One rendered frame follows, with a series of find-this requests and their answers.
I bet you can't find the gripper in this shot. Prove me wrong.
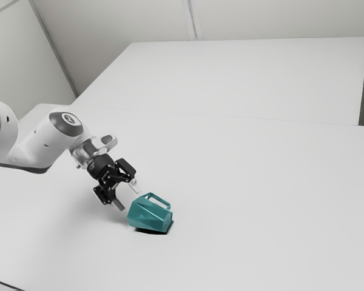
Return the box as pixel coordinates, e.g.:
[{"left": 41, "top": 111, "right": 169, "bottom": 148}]
[{"left": 86, "top": 153, "right": 140, "bottom": 212}]

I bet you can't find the teal faceted mug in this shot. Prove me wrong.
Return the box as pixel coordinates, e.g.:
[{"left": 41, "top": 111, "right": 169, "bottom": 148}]
[{"left": 126, "top": 192, "right": 174, "bottom": 234}]

